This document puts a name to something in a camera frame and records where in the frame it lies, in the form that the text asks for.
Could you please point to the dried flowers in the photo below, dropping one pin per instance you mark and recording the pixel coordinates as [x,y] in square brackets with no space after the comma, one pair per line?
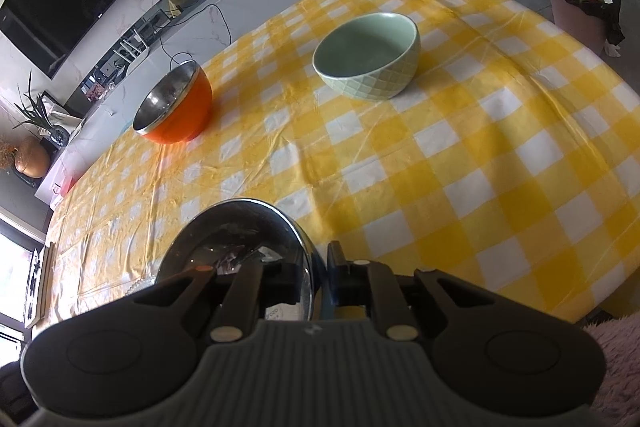
[6,154]

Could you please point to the stack of books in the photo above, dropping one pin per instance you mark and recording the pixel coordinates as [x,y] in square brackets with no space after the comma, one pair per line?
[37,287]

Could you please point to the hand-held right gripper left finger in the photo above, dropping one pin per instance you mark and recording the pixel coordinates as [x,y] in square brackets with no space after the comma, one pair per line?
[245,279]

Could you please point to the green plant in glass vase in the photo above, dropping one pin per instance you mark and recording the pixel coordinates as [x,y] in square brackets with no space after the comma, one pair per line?
[37,112]

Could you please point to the blue steel bowl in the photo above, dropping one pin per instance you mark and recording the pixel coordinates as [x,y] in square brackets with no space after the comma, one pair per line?
[235,232]

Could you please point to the yellow checked tablecloth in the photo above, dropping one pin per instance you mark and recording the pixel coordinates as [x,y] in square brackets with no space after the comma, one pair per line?
[450,157]

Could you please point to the pink bin with black bag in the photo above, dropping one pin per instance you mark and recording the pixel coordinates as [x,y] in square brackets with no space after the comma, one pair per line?
[575,22]

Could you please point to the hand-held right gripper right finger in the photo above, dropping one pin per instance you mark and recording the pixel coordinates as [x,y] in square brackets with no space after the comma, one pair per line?
[337,279]

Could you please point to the pink fluffy cloth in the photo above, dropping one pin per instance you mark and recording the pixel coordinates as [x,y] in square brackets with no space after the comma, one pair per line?
[620,367]

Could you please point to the pink tissue box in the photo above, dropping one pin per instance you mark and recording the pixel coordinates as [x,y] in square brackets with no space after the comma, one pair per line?
[62,187]

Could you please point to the orange steel bowl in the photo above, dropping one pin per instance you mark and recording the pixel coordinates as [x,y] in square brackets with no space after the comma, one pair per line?
[185,117]

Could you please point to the green ceramic bowl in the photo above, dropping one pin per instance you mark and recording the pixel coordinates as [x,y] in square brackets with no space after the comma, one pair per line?
[370,77]

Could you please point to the golden vase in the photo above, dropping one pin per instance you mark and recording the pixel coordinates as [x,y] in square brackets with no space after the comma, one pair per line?
[32,159]

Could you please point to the white router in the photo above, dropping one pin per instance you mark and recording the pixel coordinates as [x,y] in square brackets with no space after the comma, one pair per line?
[135,54]

